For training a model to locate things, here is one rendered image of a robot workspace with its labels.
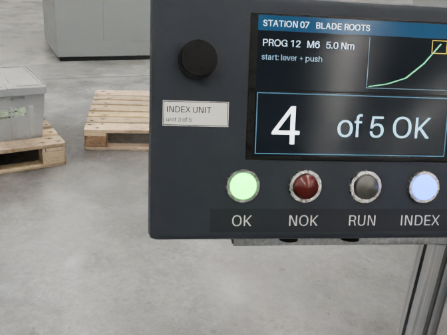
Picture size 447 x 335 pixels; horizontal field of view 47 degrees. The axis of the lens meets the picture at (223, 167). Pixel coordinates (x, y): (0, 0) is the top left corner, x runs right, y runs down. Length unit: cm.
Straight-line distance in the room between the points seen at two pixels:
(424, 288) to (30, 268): 194
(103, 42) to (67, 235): 389
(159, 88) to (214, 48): 5
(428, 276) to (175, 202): 30
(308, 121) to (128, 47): 587
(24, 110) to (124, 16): 311
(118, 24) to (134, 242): 403
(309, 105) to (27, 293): 189
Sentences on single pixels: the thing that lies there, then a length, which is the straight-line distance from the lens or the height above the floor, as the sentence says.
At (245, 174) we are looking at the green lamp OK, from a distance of 40.
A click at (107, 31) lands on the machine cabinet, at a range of 616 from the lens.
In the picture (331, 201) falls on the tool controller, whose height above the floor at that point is 110.
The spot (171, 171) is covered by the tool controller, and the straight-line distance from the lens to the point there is 40.
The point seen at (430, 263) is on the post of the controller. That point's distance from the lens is 58.
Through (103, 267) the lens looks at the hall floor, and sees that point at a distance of 231.
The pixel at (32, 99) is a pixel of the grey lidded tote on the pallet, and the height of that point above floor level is 39.
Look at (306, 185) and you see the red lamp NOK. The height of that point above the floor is 112.
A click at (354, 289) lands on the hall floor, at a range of 231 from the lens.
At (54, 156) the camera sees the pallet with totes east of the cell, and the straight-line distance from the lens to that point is 328.
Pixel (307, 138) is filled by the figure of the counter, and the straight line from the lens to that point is 41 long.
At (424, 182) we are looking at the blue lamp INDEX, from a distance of 45.
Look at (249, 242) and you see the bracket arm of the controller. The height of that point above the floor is 103.
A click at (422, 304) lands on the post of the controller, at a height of 95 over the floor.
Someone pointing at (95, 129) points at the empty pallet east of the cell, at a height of 14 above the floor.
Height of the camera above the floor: 129
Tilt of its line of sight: 23 degrees down
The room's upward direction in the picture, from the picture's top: 4 degrees clockwise
